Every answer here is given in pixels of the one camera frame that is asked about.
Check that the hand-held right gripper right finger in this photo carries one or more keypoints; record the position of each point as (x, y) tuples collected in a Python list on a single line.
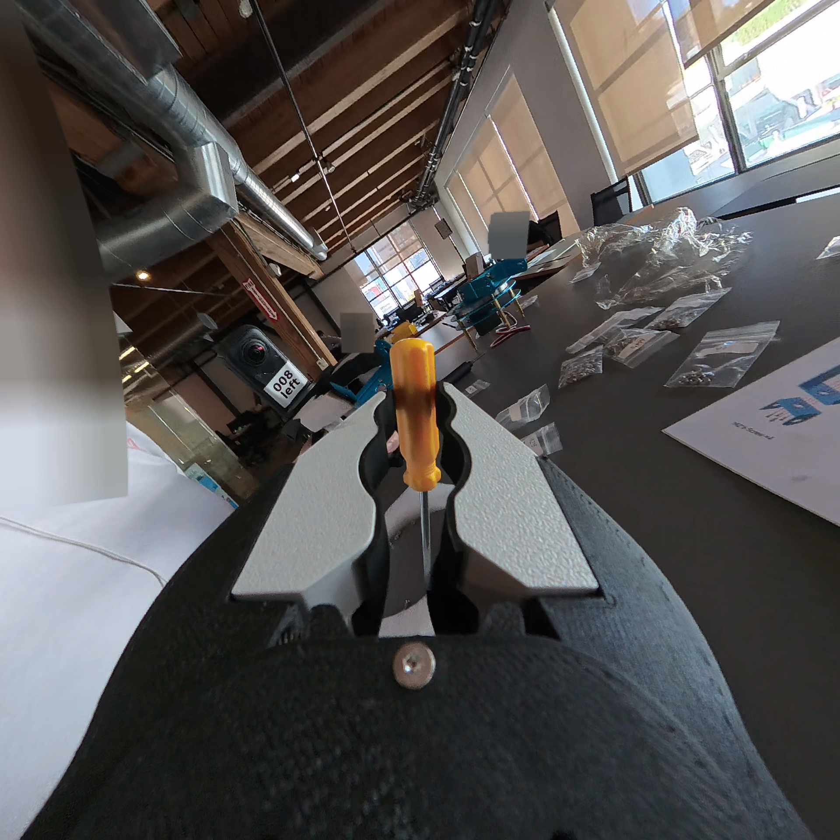
[(518, 525)]

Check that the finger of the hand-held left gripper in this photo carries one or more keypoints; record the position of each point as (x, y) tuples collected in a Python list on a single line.
[(338, 412)]

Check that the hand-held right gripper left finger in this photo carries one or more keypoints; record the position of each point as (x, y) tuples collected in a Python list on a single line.
[(308, 525)]

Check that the blue metal bracket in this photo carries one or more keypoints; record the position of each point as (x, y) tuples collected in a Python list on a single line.
[(367, 390)]

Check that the blue toy robot arm base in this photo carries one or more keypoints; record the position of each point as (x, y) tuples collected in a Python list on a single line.
[(485, 285)]

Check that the black desk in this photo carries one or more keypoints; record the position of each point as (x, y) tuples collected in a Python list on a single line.
[(656, 525)]

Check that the red white sign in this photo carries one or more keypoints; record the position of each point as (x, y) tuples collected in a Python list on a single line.
[(260, 300)]

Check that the wooden pillar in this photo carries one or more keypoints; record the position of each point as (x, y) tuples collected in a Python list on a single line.
[(275, 302)]

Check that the yellow bin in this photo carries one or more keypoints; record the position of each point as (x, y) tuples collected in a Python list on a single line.
[(403, 331)]

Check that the blue white cardboard box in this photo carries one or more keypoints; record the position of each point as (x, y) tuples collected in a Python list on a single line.
[(210, 485)]

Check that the black cylindrical tool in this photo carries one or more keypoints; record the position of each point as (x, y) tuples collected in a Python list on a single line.
[(459, 373)]

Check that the white instruction booklet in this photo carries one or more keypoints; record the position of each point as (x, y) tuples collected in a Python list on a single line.
[(754, 446)]

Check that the person's white shirt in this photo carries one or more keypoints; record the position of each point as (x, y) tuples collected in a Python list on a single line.
[(65, 623)]

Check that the group of small zip bags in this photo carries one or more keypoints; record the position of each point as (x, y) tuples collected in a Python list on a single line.
[(722, 354)]

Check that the wood-edged table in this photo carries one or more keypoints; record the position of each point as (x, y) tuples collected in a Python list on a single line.
[(554, 253)]

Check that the crumpled clear plastic bag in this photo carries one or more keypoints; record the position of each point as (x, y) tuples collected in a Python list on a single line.
[(656, 262)]

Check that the black office chair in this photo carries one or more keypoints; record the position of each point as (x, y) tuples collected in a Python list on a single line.
[(610, 200)]

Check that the black ceiling pipes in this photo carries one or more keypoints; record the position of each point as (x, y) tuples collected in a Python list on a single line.
[(459, 85)]

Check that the long beige roller blind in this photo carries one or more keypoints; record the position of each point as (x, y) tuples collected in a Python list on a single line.
[(623, 85)]

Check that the short beige roller blind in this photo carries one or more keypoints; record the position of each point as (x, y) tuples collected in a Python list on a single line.
[(728, 26)]

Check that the silver air duct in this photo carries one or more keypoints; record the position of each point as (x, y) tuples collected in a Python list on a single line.
[(190, 131)]

